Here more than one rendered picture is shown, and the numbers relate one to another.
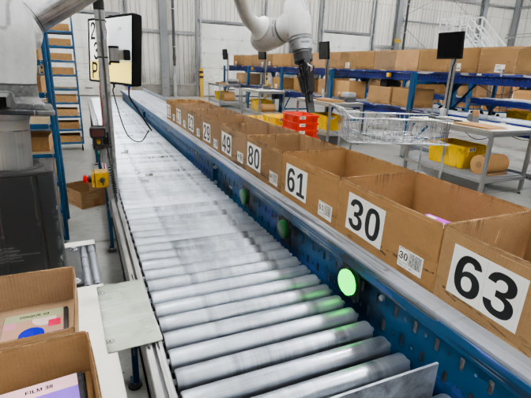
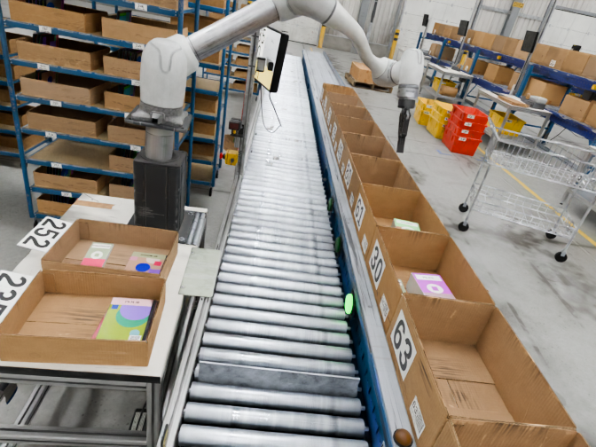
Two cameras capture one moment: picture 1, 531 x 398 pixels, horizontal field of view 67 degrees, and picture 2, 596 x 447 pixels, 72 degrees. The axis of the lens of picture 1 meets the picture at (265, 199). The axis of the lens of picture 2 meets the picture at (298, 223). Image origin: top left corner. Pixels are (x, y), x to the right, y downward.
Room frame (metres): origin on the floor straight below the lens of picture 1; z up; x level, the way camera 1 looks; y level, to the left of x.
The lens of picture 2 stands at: (-0.21, -0.35, 1.73)
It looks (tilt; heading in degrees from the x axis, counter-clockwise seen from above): 29 degrees down; 18
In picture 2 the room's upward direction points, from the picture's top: 12 degrees clockwise
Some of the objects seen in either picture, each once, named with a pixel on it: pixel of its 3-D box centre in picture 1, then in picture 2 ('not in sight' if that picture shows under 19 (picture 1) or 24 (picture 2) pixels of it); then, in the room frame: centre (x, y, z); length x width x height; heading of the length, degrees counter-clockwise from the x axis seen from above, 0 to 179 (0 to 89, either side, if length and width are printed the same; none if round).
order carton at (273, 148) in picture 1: (291, 160); (378, 185); (1.75, -0.11, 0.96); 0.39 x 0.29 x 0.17; 24
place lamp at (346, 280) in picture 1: (345, 282); (348, 303); (0.97, -0.22, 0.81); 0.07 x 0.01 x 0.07; 24
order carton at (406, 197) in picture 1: (422, 221); (421, 280); (1.04, -0.43, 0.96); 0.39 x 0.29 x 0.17; 24
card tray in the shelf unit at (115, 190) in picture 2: not in sight; (146, 185); (1.87, 1.46, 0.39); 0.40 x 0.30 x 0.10; 115
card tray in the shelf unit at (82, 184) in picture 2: not in sight; (75, 174); (1.68, 1.90, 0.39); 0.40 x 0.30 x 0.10; 115
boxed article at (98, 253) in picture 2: not in sight; (97, 255); (0.71, 0.69, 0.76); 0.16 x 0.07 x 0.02; 30
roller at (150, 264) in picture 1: (215, 257); (281, 249); (1.25, 0.16, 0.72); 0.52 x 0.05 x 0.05; 114
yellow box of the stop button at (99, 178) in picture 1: (98, 180); (230, 159); (1.75, 0.75, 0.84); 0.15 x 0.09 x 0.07; 24
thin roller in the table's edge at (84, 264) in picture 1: (84, 266); (192, 228); (1.13, 0.55, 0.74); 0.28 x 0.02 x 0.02; 27
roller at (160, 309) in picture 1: (242, 296); (280, 286); (1.01, 0.06, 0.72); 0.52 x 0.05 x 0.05; 114
